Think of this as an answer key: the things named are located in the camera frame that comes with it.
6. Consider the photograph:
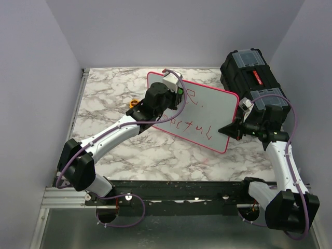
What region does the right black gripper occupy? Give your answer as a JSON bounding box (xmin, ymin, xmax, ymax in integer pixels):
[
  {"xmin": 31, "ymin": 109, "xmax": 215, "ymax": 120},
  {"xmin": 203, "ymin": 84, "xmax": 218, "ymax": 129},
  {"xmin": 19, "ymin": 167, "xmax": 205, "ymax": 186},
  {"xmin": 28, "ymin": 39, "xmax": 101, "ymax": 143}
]
[{"xmin": 219, "ymin": 111, "xmax": 266, "ymax": 141}]

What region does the pink framed whiteboard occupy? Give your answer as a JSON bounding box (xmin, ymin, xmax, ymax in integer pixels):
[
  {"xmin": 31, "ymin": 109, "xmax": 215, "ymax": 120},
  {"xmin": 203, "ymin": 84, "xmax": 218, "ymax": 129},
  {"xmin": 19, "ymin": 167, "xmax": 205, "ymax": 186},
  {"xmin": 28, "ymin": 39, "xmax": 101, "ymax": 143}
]
[{"xmin": 154, "ymin": 80, "xmax": 239, "ymax": 154}]

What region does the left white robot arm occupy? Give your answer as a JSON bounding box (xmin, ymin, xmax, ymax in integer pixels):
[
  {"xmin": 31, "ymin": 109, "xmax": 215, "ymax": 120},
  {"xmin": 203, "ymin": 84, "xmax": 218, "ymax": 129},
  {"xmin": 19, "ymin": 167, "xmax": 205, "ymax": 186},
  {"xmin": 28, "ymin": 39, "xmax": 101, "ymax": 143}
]
[{"xmin": 56, "ymin": 81, "xmax": 186, "ymax": 205}]

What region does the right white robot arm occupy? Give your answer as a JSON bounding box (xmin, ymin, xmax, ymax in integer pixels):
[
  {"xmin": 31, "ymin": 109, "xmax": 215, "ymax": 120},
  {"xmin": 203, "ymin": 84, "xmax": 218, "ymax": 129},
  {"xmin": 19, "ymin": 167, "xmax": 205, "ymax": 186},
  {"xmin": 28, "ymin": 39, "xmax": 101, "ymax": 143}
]
[{"xmin": 219, "ymin": 100, "xmax": 320, "ymax": 236}]

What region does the yellow tape measure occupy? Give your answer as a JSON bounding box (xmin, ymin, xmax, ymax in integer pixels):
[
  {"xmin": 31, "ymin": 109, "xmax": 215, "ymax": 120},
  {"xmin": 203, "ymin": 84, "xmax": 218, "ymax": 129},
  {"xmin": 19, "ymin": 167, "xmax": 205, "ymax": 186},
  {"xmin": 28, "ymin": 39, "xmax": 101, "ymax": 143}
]
[{"xmin": 129, "ymin": 99, "xmax": 140, "ymax": 108}]

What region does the black plastic toolbox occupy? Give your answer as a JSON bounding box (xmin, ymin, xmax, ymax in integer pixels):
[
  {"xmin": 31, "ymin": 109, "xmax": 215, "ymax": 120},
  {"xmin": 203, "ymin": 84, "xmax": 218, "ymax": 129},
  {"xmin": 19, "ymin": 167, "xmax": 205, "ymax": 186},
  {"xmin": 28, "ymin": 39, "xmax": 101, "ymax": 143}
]
[{"xmin": 220, "ymin": 48, "xmax": 291, "ymax": 124}]

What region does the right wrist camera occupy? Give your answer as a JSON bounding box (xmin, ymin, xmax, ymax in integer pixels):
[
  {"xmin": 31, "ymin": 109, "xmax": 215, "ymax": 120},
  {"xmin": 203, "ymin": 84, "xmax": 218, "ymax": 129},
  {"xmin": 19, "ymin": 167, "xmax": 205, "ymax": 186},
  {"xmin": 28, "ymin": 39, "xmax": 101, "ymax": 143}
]
[{"xmin": 239, "ymin": 98, "xmax": 254, "ymax": 121}]

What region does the aluminium side rail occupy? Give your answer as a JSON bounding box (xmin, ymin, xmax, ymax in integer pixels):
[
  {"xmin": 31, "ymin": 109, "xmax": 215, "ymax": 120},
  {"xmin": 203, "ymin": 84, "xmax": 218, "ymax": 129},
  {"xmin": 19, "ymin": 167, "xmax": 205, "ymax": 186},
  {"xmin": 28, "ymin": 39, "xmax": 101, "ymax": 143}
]
[{"xmin": 65, "ymin": 68, "xmax": 90, "ymax": 142}]

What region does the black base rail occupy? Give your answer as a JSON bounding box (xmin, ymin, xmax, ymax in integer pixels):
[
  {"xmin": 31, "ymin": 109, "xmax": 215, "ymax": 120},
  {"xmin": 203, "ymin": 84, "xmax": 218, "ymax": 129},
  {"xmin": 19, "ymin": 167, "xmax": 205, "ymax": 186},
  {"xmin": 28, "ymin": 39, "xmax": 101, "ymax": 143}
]
[{"xmin": 80, "ymin": 178, "xmax": 259, "ymax": 219}]

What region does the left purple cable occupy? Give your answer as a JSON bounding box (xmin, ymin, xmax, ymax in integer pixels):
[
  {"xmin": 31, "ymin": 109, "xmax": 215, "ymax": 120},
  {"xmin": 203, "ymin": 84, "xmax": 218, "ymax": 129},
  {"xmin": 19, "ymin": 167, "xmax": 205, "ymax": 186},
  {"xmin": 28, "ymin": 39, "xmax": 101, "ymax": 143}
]
[{"xmin": 56, "ymin": 68, "xmax": 188, "ymax": 229}]

